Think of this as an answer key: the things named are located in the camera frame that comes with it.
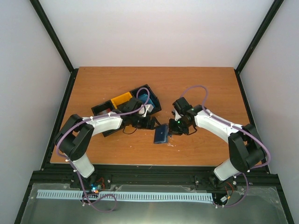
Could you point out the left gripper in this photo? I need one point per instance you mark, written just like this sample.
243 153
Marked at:
147 125

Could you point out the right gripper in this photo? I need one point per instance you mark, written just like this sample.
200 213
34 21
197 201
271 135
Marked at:
172 129

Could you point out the blue leather card holder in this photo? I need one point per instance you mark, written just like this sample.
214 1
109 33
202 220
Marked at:
161 134

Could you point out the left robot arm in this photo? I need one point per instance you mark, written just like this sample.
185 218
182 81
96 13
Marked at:
74 137

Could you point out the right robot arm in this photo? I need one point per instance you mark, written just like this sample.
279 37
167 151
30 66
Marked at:
245 147

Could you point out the blue card stack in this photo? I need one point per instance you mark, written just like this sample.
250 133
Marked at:
144 97

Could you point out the black bin with blue cards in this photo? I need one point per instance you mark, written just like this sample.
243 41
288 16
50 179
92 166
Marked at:
137 92

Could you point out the red white card stack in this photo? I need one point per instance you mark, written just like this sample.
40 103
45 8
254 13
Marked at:
106 111

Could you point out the black bin with red cards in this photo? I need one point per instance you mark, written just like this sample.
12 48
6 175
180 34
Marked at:
104 108

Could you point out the yellow middle bin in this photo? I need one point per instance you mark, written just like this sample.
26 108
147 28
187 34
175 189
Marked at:
116 101

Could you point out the left controller board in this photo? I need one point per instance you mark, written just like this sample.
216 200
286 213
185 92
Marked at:
98 185

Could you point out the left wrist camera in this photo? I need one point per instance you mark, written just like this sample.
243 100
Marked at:
145 110

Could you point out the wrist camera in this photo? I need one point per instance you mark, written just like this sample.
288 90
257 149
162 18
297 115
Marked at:
176 115
145 110

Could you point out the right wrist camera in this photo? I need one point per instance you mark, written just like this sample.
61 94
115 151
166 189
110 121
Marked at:
176 115

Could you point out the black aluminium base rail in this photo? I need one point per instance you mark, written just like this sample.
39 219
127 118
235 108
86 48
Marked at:
198 178

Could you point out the light blue cable duct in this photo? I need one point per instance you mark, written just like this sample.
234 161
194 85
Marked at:
127 196

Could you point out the left black frame post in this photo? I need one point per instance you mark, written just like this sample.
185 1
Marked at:
52 34

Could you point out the black frame post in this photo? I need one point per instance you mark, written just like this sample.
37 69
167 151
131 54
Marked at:
274 8
52 34

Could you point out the right black frame post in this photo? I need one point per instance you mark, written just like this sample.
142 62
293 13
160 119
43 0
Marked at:
274 8

